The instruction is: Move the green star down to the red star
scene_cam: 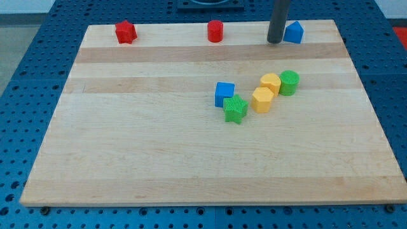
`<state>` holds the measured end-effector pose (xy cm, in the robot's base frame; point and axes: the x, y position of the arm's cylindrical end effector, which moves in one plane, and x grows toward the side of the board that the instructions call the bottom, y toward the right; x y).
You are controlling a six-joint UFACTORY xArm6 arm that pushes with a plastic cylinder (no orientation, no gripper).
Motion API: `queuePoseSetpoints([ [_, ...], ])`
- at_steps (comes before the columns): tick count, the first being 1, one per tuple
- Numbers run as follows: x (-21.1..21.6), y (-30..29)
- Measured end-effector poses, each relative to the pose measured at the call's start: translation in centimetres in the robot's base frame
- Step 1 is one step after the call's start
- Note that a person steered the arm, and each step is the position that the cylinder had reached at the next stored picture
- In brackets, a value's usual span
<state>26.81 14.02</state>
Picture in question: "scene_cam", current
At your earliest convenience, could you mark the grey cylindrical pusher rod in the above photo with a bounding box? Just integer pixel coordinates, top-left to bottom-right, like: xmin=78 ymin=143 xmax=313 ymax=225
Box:
xmin=267 ymin=0 xmax=291 ymax=44

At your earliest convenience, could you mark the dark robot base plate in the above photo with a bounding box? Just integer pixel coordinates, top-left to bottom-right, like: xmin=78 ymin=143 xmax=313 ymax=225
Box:
xmin=176 ymin=0 xmax=245 ymax=11

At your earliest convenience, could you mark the red cylinder block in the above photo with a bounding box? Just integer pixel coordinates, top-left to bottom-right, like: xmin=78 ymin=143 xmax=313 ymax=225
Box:
xmin=207 ymin=20 xmax=224 ymax=43

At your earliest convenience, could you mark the blue pentagon block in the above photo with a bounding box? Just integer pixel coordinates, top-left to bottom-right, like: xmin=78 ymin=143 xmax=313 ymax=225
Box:
xmin=283 ymin=21 xmax=304 ymax=44

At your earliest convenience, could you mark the blue cube block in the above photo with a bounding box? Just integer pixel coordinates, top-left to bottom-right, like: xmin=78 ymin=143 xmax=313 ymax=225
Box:
xmin=214 ymin=82 xmax=235 ymax=108

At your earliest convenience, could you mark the red star block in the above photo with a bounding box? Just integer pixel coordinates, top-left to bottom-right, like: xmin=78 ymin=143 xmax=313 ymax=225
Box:
xmin=115 ymin=20 xmax=137 ymax=44

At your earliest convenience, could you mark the green star block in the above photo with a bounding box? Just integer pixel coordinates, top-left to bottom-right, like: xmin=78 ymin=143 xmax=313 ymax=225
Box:
xmin=223 ymin=94 xmax=248 ymax=124

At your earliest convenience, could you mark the yellow hexagon block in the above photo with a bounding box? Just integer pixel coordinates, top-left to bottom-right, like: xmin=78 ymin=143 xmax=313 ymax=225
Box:
xmin=251 ymin=87 xmax=274 ymax=113

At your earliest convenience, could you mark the yellow heart block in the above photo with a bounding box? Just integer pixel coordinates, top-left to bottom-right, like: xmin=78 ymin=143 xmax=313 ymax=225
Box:
xmin=260 ymin=73 xmax=281 ymax=97

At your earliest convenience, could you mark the green cylinder block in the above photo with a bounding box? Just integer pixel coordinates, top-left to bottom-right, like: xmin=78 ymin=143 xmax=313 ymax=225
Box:
xmin=279 ymin=70 xmax=300 ymax=96

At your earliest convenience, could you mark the wooden board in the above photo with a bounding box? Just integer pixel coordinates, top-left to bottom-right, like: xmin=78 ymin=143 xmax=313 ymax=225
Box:
xmin=20 ymin=20 xmax=406 ymax=207

